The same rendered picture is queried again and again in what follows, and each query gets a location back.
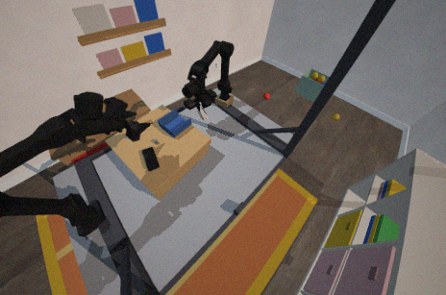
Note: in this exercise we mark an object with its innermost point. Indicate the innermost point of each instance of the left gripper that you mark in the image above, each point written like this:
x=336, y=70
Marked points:
x=134, y=129

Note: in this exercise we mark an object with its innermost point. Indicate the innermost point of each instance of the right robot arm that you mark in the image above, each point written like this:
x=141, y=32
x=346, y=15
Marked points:
x=201, y=68

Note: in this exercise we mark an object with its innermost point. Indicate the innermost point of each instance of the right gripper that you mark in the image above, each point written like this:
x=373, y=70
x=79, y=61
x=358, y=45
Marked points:
x=191, y=104

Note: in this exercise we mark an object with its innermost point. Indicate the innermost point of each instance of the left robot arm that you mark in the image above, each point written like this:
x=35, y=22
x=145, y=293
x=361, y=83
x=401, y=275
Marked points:
x=54, y=133

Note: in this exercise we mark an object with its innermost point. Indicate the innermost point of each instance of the blue open tray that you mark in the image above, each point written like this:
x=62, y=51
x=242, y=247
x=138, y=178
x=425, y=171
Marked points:
x=173, y=120

